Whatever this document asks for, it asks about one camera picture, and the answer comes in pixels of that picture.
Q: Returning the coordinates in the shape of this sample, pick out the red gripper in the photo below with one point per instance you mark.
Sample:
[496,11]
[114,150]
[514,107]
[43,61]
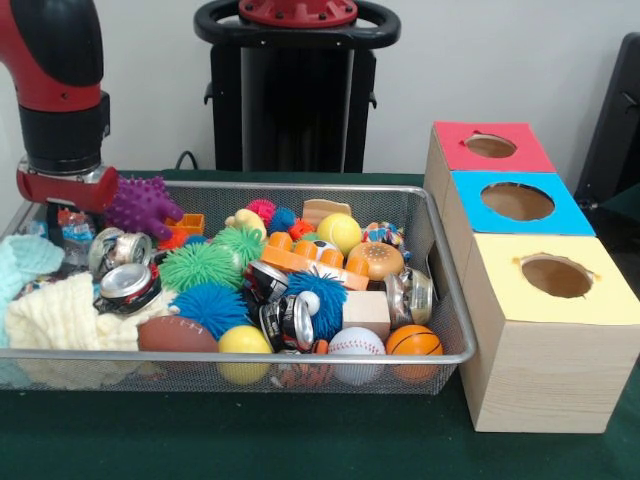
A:
[65,190]

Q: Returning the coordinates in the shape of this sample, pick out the clear printed plastic wrapper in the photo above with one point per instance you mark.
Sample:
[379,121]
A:
[77,227]

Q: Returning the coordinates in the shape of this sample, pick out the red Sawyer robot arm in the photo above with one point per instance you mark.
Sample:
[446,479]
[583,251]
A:
[55,80]

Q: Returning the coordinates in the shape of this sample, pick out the silver mesh bin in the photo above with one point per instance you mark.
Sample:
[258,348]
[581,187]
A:
[175,375]

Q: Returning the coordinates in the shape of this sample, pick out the wooden box with three holes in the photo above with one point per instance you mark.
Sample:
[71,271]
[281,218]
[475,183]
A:
[550,380]

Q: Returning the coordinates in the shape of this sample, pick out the purple spiky ball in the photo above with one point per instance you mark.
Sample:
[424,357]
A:
[140,205]

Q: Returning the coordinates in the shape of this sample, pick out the brown toy football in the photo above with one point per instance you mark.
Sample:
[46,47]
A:
[175,335]

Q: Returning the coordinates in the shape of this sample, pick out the blue koosh ball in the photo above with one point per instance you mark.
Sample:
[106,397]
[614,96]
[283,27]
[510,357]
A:
[210,307]

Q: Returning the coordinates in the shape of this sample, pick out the smooth yellow ball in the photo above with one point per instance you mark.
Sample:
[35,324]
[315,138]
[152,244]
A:
[245,340]

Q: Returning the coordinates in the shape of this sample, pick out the orange toy building block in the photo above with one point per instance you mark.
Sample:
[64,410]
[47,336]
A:
[292,263]

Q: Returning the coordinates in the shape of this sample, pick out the yellow tennis ball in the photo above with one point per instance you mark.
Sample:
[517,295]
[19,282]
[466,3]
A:
[339,232]

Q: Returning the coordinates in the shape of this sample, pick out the toy burger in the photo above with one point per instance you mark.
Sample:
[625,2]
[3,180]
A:
[375,260]

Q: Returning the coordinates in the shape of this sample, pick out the white toy baseball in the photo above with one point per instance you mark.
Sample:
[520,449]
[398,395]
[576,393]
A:
[356,342]

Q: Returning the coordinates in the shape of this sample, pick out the dark green tablecloth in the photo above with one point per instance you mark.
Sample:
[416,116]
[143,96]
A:
[620,197]
[300,440]

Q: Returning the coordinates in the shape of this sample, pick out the orange toy basketball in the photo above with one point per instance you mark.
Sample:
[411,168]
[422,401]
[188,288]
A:
[414,341]

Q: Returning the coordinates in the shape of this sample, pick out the black office chair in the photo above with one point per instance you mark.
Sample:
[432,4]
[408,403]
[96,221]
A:
[615,140]

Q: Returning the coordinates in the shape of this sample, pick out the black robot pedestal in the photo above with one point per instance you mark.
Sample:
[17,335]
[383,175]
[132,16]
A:
[300,100]

